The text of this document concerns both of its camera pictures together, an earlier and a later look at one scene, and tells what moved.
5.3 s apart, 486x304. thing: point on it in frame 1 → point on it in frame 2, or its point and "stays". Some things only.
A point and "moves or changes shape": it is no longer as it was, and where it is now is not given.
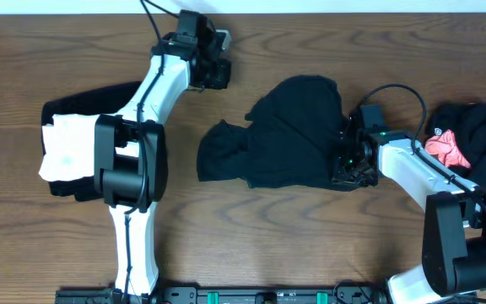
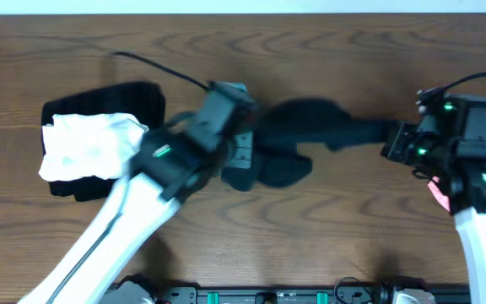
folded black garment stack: (102, 100) stays
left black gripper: (216, 73) → (243, 150)
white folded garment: (68, 146) stays
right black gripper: (350, 170) → (395, 142)
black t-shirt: (291, 139) moves or changes shape
